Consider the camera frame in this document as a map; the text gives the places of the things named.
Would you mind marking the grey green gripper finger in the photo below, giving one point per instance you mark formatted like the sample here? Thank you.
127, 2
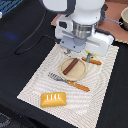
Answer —
88, 58

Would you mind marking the brown toy sausage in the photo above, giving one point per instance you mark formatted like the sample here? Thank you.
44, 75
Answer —
71, 65

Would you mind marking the orange toy bread loaf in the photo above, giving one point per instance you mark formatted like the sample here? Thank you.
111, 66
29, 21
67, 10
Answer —
53, 99

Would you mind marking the round beige plate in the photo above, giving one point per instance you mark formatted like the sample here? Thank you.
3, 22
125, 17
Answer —
77, 72

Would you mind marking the beige woven placemat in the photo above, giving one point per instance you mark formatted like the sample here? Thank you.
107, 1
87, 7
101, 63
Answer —
68, 87

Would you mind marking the pink brown board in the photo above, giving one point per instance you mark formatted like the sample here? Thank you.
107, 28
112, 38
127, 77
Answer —
115, 7

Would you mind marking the beige bowl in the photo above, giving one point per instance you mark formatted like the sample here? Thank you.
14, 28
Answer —
124, 16

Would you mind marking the knife with orange handle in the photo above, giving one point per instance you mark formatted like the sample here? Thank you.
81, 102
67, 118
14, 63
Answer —
92, 61

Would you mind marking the fork with orange handle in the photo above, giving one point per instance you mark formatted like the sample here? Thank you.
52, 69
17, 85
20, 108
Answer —
76, 85

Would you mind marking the grey saucepan with handle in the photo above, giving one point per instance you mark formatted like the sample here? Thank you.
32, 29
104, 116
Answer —
103, 17

